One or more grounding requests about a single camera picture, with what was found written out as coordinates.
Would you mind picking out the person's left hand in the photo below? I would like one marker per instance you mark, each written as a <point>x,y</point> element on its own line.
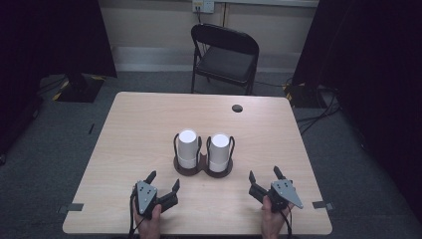
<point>149,227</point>

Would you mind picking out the black double cup holder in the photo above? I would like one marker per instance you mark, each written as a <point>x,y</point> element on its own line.
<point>202,167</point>

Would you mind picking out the person's right hand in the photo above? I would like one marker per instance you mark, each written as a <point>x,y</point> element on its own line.
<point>271,222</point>

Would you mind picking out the black table grommet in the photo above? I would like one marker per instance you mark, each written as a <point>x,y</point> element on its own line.
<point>237,108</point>

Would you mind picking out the black folding chair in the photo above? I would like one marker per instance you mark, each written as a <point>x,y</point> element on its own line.
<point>225,61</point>

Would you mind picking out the grey tape strip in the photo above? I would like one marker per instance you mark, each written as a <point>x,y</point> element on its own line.
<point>322,204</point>
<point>71,207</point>

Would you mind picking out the white wall socket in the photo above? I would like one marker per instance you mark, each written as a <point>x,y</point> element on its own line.
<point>203,5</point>

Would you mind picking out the black curtain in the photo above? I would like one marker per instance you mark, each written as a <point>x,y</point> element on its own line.
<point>49,43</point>
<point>375,83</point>

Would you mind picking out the small black floor object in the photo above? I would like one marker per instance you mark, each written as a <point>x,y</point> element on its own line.
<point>91,128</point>

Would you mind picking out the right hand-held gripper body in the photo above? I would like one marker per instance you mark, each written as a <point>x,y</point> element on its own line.
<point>282,194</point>

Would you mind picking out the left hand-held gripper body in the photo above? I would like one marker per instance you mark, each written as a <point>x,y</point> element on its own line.
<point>145,195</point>

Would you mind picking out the black stand base yellow tape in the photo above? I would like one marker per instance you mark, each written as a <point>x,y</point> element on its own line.
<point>81,89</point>
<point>300,96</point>

